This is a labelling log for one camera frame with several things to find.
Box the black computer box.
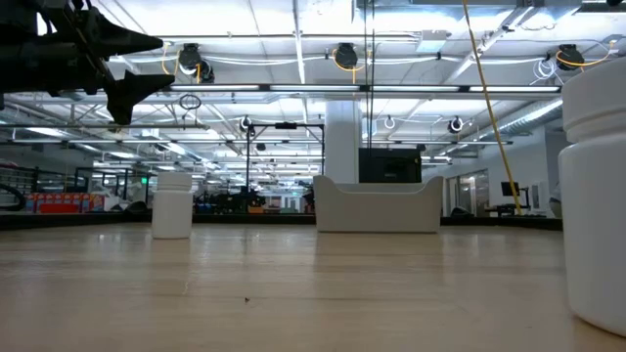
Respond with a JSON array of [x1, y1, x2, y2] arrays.
[[358, 148, 423, 185]]

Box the white plastic pill bottle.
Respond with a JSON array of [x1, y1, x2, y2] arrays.
[[558, 57, 626, 338], [151, 171, 195, 241]]

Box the long ceiling light bar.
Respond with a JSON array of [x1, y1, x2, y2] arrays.
[[168, 83, 562, 94]]

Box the long yellow cable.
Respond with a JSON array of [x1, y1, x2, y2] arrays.
[[462, 0, 523, 216]]

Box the black aluminium table frame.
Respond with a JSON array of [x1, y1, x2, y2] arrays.
[[0, 210, 563, 232]]

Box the black hanging cable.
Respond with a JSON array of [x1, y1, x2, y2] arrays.
[[363, 0, 377, 151]]

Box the thick black hose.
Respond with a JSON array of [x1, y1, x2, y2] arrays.
[[0, 183, 28, 213]]

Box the black ceiling cable reel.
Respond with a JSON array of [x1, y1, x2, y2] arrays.
[[332, 42, 361, 71], [555, 43, 588, 72], [177, 42, 216, 84]]

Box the white building column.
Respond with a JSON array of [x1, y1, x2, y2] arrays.
[[325, 100, 363, 185]]

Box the black background rig frame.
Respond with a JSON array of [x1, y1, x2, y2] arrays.
[[245, 121, 327, 195]]

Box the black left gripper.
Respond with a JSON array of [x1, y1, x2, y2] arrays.
[[0, 0, 176, 126]]

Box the red and blue boxes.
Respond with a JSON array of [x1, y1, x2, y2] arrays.
[[26, 192, 107, 214]]

